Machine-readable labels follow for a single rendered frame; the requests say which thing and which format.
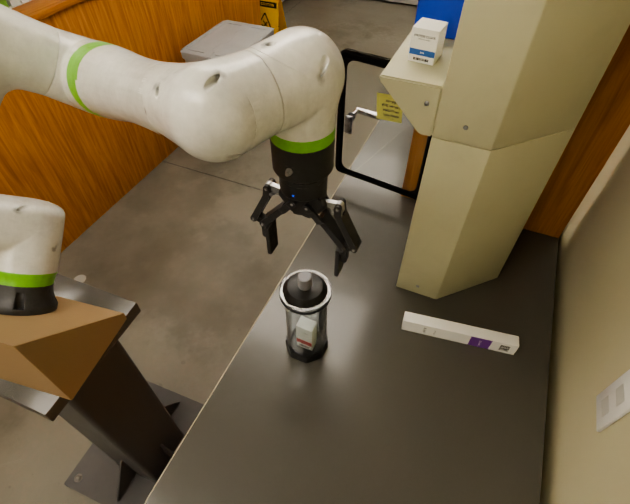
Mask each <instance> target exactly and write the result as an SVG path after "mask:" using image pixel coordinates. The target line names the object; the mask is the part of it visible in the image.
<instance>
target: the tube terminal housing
mask: <svg viewBox="0 0 630 504"><path fill-rule="evenodd" d="M629 25H630V0H464V4H463V8H462V12H461V17H460V21H459V25H458V29H457V33H456V38H455V42H454V46H453V50H452V54H451V58H450V63H449V67H448V71H447V75H446V79H445V84H444V88H443V92H442V96H441V100H440V105H439V109H438V113H437V117H436V121H435V125H434V130H433V134H432V138H431V142H430V146H429V150H428V155H427V159H426V163H425V167H424V171H423V175H422V180H421V184H420V188H419V192H418V196H417V201H416V205H415V209H414V213H413V217H412V222H411V226H410V230H409V234H408V238H407V242H406V247H405V251H404V255H403V259H402V263H401V268H400V272H399V276H398V280H397V284H396V286H397V287H400V288H403V289H406V290H409V291H412V292H415V293H418V294H421V295H424V296H427V297H430V298H433V299H439V298H441V297H444V296H447V295H450V294H453V293H456V292H458V291H461V290H464V289H467V288H470V287H473V286H475V285H478V284H481V283H484V282H487V281H490V280H492V279H495V278H497V277H498V275H499V273H500V272H501V270H502V268H503V266H504V264H505V262H506V260H507V258H508V256H509V254H510V252H511V251H512V249H513V247H514V245H515V243H516V241H517V239H518V237H519V235H520V233H521V231H522V230H523V228H524V226H525V224H526V222H527V220H528V218H529V216H530V214H531V212H532V210H533V209H534V207H535V205H536V203H537V201H538V199H539V197H540V195H541V193H542V191H543V189H544V188H545V186H546V184H547V182H548V180H549V178H550V176H551V174H552V172H553V170H554V168H555V167H556V165H557V163H558V161H559V159H560V157H561V155H562V153H563V151H564V149H565V147H566V146H567V144H568V142H569V140H570V138H571V136H572V134H573V132H574V130H575V128H576V126H577V124H578V122H579V120H580V119H581V117H582V115H583V113H584V111H585V109H586V107H587V105H588V103H589V101H590V99H591V98H592V96H593V94H594V92H595V90H596V88H597V86H598V84H599V82H600V80H601V78H602V77H603V75H604V73H605V71H606V69H607V67H608V65H609V63H610V61H611V59H612V57H613V56H614V54H615V52H616V50H617V48H618V46H619V44H620V42H621V40H622V38H623V36H624V35H625V33H626V31H627V29H628V27H629Z"/></svg>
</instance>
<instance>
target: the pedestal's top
mask: <svg viewBox="0 0 630 504"><path fill-rule="evenodd" d="M53 289H54V294H55V296H59V297H63V298H67V299H71V300H75V301H78V302H82V303H86V304H90V305H94V306H98V307H102V308H105V309H109V310H113V311H117V312H121V313H124V314H125V316H126V318H127V319H126V321H125V322H124V324H123V325H122V327H121V328H120V330H119V331H118V333H117V334H116V336H115V337H114V339H113V340H112V342H111V343H110V345H109V346H108V348H107V349H106V351H105V352H104V354H103V355H102V357H101V358H100V360H99V361H98V362H97V364H96V365H95V367H94V368H93V370H92V371H91V373H92V372H93V371H94V369H95V368H96V367H97V366H98V364H99V363H100V362H101V361H102V359H103V358H104V357H105V356H106V354H107V353H108V352H109V351H110V349H111V348H112V347H113V346H114V344H115V343H116V342H117V340H118V339H119V338H120V337H121V335H122V334H123V333H124V332H125V330H126V329H127V328H128V327H129V325H130V324H131V323H132V322H133V320H134V319H135V318H136V317H137V315H138V314H139V313H140V311H141V310H140V308H139V306H138V305H137V303H136V302H133V301H131V300H128V299H125V298H122V297H120V296H117V295H114V294H112V293H109V292H106V291H103V290H101V289H98V288H95V287H93V286H90V285H87V284H84V283H82V282H79V281H76V280H74V279H71V278H68V277H65V276H63V275H60V274H57V275H56V277H55V280H54V288H53ZM91 373H90V374H89V376H90V375H91ZM89 376H88V377H89ZM88 377H87V378H88ZM0 397H2V398H4V399H7V400H9V401H11V402H13V403H15V404H17V405H19V406H21V407H23V408H25V409H27V410H30V411H32V412H34V413H36V414H38V415H40V416H42V417H44V418H46V419H48V420H50V421H54V420H55V419H56V417H57V416H58V415H59V414H60V412H61V411H62V410H63V409H64V407H65V406H66V405H67V404H68V402H69V401H70V400H68V399H65V398H62V397H59V396H55V395H52V394H49V393H46V392H42V391H39V390H36V389H33V388H29V387H26V386H23V385H20V384H16V383H13V382H10V381H7V380H4V379H0Z"/></svg>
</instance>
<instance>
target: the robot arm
mask: <svg viewBox="0 0 630 504"><path fill-rule="evenodd" d="M344 81H345V66H344V62H343V58H342V55H341V53H340V51H339V49H338V47H337V46H336V44H335V43H334V42H333V40H332V39H331V38H330V37H328V36H327V35H326V34H325V33H323V32H322V31H320V30H318V29H315V28H312V27H308V26H293V27H289V28H286V29H284V30H282V31H280V32H278V33H276V34H274V35H272V36H270V37H268V38H266V39H264V40H262V41H260V42H258V43H256V44H254V45H251V46H250V47H248V48H246V49H243V50H241V51H238V52H234V53H231V54H228V55H224V56H220V57H216V58H212V59H208V60H204V61H198V62H187V63H173V62H163V61H157V60H153V59H149V58H146V57H143V56H141V55H139V54H136V53H134V52H132V51H130V50H127V49H125V48H122V47H120V46H117V45H114V44H110V43H107V42H103V41H99V40H94V39H90V38H87V37H83V36H80V35H77V34H74V33H71V32H67V31H64V30H61V29H58V28H55V27H52V26H50V25H47V24H45V23H43V22H40V21H38V20H35V19H33V18H31V17H28V16H26V15H24V14H21V13H19V12H17V11H15V10H12V9H10V8H8V7H6V6H4V5H2V4H0V105H1V103H2V101H3V98H4V96H5V95H6V94H7V93H8V92H9V91H12V90H17V89H19V90H25V91H29V92H33V93H37V94H41V95H44V96H47V97H49V98H52V99H54V100H57V101H60V102H62V103H65V104H68V105H70V106H73V107H75V108H78V109H81V110H83V111H85V112H88V113H91V114H94V115H97V116H100V117H104V118H108V119H112V120H117V121H124V122H130V123H135V124H137V125H140V126H142V127H145V128H147V129H149V130H151V131H153V132H155V133H157V134H159V133H160V134H162V135H163V136H165V137H166V138H168V139H169V140H171V141H172V142H174V143H175V144H176V145H178V146H179V147H180V148H182V149H183V150H184V151H185V152H187V153H188V154H190V155H191V156H193V157H195V158H197V159H200V160H203V161H207V162H214V163H219V162H227V161H231V160H234V159H236V158H238V157H240V156H242V155H243V154H245V153H247V152H248V151H250V150H251V149H253V148H254V147H256V146H257V145H259V144H261V143H262V142H264V141H266V140H267V139H269V138H270V144H271V155H272V166H273V170H274V172H275V173H276V174H277V176H279V183H280V185H279V184H276V181H275V179H274V178H270V179H269V180H268V181H267V182H266V184H265V185H264V186H263V196H262V197H261V199H260V201H259V203H258V204H257V206H256V208H255V210H254V212H253V213H252V215H251V217H250V219H251V220H252V221H258V222H259V223H260V225H261V227H262V234H263V236H264V237H266V242H267V251H268V254H272V253H273V251H274V250H275V248H276V247H277V245H278V237H277V226H276V218H278V217H279V216H281V215H282V214H285V213H286V212H288V211H289V210H291V211H292V212H293V214H296V215H302V216H304V217H306V218H312V219H313V220H314V222H315V223H316V224H317V225H320V226H321V227H322V228H323V229H324V231H325V232H326V233H327V234H328V236H329V237H330V238H331V239H332V240H333V242H334V243H335V244H336V245H337V249H336V250H335V265H334V276H337V277H338V275H339V273H340V271H341V269H342V267H343V264H344V263H346V261H347V259H348V257H349V252H350V251H351V252H353V253H356V252H357V250H358V248H359V246H360V244H361V242H362V241H361V239H360V237H359V235H358V233H357V231H356V228H355V226H354V224H353V222H352V220H351V218H350V215H349V213H348V211H347V208H346V200H345V199H344V198H339V200H338V201H337V200H332V199H329V197H328V195H327V184H328V175H329V174H330V173H331V172H332V170H333V167H334V149H335V128H336V115H337V109H338V104H339V100H340V97H341V93H342V90H343V87H344ZM160 134H159V135H160ZM276 193H279V196H280V197H281V198H282V200H283V202H281V203H280V204H279V205H277V206H276V207H275V208H273V209H272V210H270V211H269V212H267V213H266V214H264V213H263V210H264V209H265V207H266V205H267V204H268V202H269V200H270V199H271V197H272V195H275V194H276ZM328 207H329V208H330V209H331V211H332V212H331V214H332V215H334V217H335V219H334V218H333V217H332V215H331V214H330V209H329V208H328ZM321 212H322V213H321ZM319 213H321V214H320V216H319V215H318V214H319ZM64 224H65V212H64V210H63V209H62V208H61V207H59V206H58V205H55V204H53V203H50V202H47V201H44V200H40V199H35V198H27V197H20V196H13V195H5V194H0V314H1V315H12V316H32V315H42V314H47V313H51V312H53V311H55V310H56V309H57V306H58V301H57V299H56V297H55V294H54V289H53V288H54V280H55V277H56V275H57V273H58V267H59V261H60V254H61V247H62V239H63V232H64Z"/></svg>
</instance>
